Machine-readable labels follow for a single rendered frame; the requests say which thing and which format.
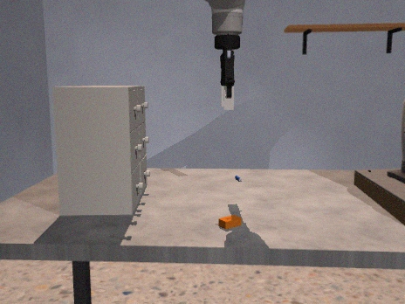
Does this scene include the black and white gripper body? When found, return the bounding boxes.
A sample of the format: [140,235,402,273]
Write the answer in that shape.
[215,34,240,62]

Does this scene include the grey chest of drawers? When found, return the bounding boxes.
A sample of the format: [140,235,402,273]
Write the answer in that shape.
[52,86,147,216]

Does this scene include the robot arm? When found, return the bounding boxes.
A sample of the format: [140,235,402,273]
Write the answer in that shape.
[205,0,405,183]

